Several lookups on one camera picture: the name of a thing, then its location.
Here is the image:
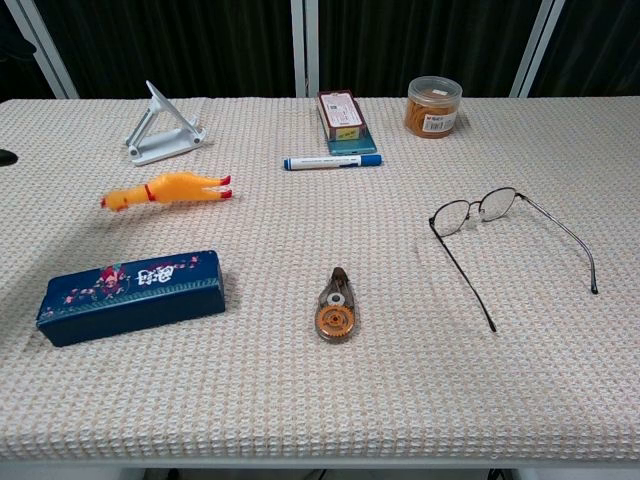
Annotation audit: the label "thin black wire eyeglasses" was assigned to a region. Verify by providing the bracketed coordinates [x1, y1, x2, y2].
[428, 186, 600, 333]

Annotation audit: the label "blue white marker pen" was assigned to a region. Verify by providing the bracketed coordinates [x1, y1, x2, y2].
[283, 153, 384, 172]

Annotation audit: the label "clear orange correction tape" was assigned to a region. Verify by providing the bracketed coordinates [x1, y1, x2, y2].
[314, 266, 357, 344]

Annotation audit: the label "teal flat box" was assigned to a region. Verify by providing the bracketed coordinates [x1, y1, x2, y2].
[327, 124, 377, 156]

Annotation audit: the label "red white card box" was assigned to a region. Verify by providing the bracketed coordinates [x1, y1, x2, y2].
[316, 90, 365, 142]

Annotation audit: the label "beige waffle tablecloth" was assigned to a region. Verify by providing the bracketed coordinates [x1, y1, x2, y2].
[0, 96, 640, 462]

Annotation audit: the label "yellow rubber chicken toy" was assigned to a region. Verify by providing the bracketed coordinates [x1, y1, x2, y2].
[99, 171, 234, 213]

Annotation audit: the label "clear jar of rubber bands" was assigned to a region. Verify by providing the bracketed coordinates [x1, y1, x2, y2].
[403, 75, 464, 140]

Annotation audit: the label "white folding phone stand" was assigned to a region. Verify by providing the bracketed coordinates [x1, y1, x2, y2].
[124, 80, 207, 167]

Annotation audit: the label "dark blue floral pencil box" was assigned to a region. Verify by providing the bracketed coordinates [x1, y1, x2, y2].
[35, 249, 227, 348]

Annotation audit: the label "black curtain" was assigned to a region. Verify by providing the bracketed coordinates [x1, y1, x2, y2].
[0, 0, 640, 101]

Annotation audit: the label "grey upright frame post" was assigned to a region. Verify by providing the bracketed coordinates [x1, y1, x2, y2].
[291, 0, 321, 99]

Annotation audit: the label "grey slanted frame post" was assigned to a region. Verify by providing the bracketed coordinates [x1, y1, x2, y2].
[509, 0, 566, 99]
[2, 0, 80, 100]

